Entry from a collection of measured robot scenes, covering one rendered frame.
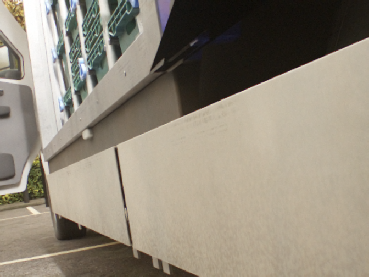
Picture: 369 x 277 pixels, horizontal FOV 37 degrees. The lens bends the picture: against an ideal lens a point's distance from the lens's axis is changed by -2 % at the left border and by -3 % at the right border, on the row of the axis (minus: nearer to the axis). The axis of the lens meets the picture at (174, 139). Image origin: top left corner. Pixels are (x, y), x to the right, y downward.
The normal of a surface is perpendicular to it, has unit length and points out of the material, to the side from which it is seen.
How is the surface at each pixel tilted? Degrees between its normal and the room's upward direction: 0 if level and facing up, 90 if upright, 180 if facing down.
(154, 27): 90
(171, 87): 90
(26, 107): 93
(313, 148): 90
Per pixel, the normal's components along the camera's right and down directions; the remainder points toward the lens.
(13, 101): 0.61, -0.05
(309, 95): -0.95, 0.14
